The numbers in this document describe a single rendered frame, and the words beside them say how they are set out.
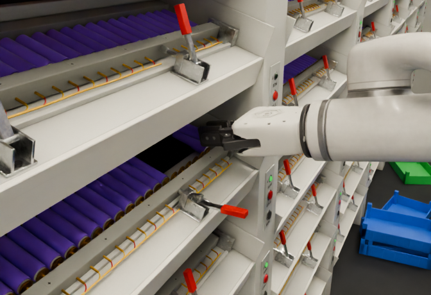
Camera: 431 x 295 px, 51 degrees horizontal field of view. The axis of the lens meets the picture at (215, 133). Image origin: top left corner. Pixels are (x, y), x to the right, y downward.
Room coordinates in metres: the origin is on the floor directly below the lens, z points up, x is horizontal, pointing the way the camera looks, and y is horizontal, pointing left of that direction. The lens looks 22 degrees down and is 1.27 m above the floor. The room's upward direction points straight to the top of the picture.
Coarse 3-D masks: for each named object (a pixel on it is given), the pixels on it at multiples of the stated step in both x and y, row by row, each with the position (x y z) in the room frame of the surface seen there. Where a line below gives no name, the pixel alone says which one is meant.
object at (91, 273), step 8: (216, 168) 0.64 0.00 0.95; (200, 184) 0.60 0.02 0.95; (176, 200) 0.54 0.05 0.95; (168, 208) 0.52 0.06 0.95; (160, 216) 0.50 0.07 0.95; (144, 224) 0.48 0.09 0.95; (152, 224) 0.49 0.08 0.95; (136, 232) 0.46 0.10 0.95; (128, 240) 0.45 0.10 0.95; (112, 256) 0.42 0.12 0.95; (96, 264) 0.40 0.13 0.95; (104, 264) 0.41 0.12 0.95; (88, 272) 0.39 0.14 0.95; (88, 280) 0.38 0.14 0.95; (72, 288) 0.37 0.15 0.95
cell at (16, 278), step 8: (0, 256) 0.37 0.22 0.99; (0, 264) 0.36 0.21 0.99; (8, 264) 0.36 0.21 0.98; (0, 272) 0.36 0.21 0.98; (8, 272) 0.36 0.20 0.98; (16, 272) 0.36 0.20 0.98; (0, 280) 0.35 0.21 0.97; (8, 280) 0.35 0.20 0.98; (16, 280) 0.35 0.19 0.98; (24, 280) 0.35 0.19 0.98; (16, 288) 0.34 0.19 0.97
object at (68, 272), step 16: (208, 160) 0.63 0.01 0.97; (224, 160) 0.66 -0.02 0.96; (176, 176) 0.57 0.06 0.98; (192, 176) 0.58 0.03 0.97; (208, 176) 0.61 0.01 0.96; (160, 192) 0.52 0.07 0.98; (176, 192) 0.54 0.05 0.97; (144, 208) 0.49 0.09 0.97; (160, 208) 0.51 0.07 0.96; (112, 224) 0.45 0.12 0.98; (128, 224) 0.45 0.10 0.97; (160, 224) 0.48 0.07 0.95; (96, 240) 0.42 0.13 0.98; (112, 240) 0.42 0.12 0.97; (144, 240) 0.45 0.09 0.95; (80, 256) 0.39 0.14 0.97; (96, 256) 0.40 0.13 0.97; (64, 272) 0.37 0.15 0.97; (80, 272) 0.38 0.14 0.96; (96, 272) 0.39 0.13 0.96; (32, 288) 0.34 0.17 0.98; (48, 288) 0.34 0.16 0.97; (64, 288) 0.36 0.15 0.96
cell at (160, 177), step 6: (132, 162) 0.59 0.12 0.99; (138, 162) 0.59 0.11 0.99; (144, 162) 0.59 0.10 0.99; (138, 168) 0.58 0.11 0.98; (144, 168) 0.58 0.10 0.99; (150, 168) 0.58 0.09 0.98; (150, 174) 0.57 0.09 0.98; (156, 174) 0.57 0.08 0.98; (162, 174) 0.57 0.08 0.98; (162, 180) 0.56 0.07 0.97
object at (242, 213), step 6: (198, 198) 0.53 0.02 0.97; (204, 204) 0.52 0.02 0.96; (210, 204) 0.52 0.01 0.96; (216, 204) 0.52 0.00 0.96; (222, 210) 0.51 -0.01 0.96; (228, 210) 0.50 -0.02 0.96; (234, 210) 0.50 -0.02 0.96; (240, 210) 0.50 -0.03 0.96; (246, 210) 0.50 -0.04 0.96; (240, 216) 0.50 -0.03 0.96; (246, 216) 0.50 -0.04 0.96
